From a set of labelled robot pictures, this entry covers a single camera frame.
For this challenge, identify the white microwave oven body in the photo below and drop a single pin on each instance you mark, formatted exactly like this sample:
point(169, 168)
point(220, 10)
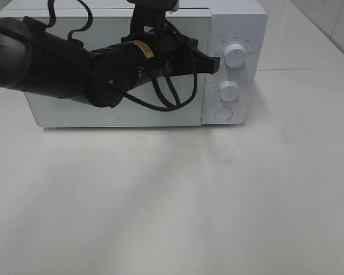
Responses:
point(222, 22)

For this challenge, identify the white round door button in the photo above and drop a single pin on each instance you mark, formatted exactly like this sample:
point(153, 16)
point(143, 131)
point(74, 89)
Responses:
point(224, 114)

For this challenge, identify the white microwave door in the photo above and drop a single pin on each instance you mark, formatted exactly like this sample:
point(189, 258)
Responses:
point(51, 112)

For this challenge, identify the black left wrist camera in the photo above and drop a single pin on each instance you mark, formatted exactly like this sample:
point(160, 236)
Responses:
point(151, 13)

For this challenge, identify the white microwave knob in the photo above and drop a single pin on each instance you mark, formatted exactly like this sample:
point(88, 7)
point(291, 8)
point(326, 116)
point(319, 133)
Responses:
point(234, 54)
point(229, 91)

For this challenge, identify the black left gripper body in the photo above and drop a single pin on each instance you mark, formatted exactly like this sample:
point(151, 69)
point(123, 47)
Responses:
point(155, 53)

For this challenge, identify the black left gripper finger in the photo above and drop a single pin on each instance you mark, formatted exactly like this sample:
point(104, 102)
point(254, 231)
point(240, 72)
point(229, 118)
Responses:
point(206, 64)

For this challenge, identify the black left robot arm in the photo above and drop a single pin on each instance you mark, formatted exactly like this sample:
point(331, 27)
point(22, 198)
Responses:
point(35, 61)

